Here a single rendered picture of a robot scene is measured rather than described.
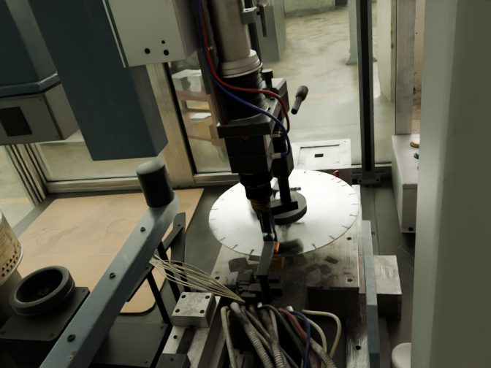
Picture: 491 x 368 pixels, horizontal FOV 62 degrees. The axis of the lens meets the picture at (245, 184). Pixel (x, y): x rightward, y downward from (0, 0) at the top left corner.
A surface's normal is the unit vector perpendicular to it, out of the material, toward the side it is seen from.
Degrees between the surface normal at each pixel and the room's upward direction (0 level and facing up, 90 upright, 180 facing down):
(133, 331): 0
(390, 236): 0
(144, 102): 90
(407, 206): 90
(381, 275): 0
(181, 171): 90
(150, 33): 90
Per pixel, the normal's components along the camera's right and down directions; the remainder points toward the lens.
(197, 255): -0.18, -0.85
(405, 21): -0.20, 0.52
